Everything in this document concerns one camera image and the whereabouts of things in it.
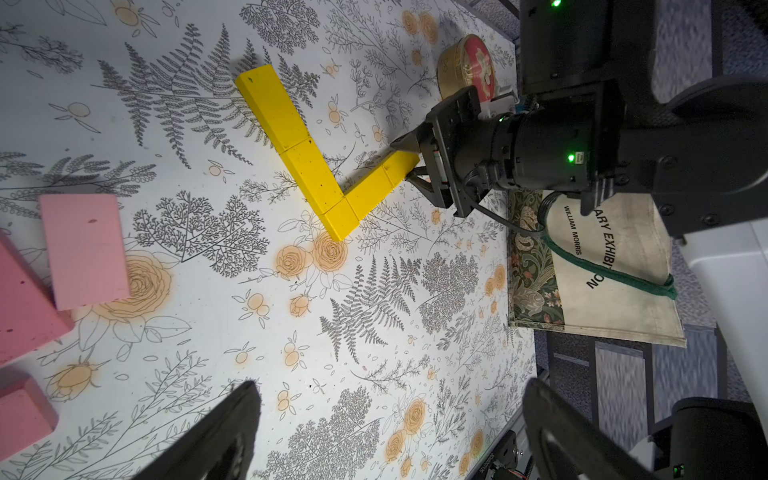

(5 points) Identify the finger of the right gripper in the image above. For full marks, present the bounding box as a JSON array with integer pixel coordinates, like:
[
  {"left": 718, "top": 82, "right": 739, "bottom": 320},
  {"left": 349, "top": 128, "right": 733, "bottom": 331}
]
[
  {"left": 390, "top": 128, "right": 428, "bottom": 154},
  {"left": 406, "top": 167, "right": 454, "bottom": 209}
]

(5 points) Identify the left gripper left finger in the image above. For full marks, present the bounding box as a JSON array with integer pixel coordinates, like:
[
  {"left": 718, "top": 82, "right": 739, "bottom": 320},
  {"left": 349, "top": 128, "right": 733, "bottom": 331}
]
[{"left": 135, "top": 380, "right": 261, "bottom": 480}]

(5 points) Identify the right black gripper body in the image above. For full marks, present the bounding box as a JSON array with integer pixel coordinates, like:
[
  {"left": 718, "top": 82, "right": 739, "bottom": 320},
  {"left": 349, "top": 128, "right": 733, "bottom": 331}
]
[{"left": 418, "top": 86, "right": 493, "bottom": 218}]

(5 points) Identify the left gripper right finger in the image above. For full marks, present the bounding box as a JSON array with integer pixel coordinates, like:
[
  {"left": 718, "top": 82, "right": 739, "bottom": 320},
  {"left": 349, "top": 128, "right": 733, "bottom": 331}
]
[{"left": 523, "top": 378, "right": 654, "bottom": 479}]

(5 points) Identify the yellow block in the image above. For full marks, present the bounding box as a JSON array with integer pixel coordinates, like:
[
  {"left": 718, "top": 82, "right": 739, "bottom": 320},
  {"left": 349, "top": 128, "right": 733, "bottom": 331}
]
[
  {"left": 280, "top": 138, "right": 343, "bottom": 215},
  {"left": 381, "top": 151, "right": 420, "bottom": 188},
  {"left": 235, "top": 65, "right": 310, "bottom": 154},
  {"left": 345, "top": 167, "right": 393, "bottom": 220}
]

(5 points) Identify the small yellow cube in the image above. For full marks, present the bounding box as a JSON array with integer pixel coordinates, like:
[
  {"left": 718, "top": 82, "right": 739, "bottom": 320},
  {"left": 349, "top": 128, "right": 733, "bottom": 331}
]
[{"left": 319, "top": 197, "right": 360, "bottom": 242}]

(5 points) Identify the pink block five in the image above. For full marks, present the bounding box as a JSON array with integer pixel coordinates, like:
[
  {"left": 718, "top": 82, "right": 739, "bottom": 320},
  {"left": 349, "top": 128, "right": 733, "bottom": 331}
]
[{"left": 1, "top": 376, "right": 59, "bottom": 461}]

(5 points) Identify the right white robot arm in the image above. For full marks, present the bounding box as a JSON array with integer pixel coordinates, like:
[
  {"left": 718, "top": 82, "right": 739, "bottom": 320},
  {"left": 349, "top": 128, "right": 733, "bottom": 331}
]
[{"left": 392, "top": 1, "right": 767, "bottom": 479}]

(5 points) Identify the round red lid tin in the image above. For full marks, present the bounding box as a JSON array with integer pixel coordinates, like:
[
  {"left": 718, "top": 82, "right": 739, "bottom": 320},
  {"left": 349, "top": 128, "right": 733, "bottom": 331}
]
[{"left": 437, "top": 34, "right": 497, "bottom": 103}]

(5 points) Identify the cream tote bag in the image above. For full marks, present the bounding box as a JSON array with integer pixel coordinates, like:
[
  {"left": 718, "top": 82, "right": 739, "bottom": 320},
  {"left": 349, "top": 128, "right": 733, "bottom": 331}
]
[{"left": 508, "top": 194, "right": 686, "bottom": 347}]

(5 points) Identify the floral table mat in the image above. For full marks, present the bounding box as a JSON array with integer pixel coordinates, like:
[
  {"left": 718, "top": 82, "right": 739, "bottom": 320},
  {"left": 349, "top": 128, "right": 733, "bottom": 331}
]
[{"left": 1, "top": 1, "right": 535, "bottom": 479}]

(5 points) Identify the pink block three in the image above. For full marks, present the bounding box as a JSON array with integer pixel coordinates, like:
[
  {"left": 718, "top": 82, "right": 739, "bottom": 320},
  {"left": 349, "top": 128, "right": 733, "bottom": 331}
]
[{"left": 1, "top": 233, "right": 74, "bottom": 366}]

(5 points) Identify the pink block four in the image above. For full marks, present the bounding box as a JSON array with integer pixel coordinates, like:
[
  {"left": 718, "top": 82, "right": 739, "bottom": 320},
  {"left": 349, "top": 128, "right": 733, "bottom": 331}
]
[{"left": 39, "top": 194, "right": 130, "bottom": 311}]

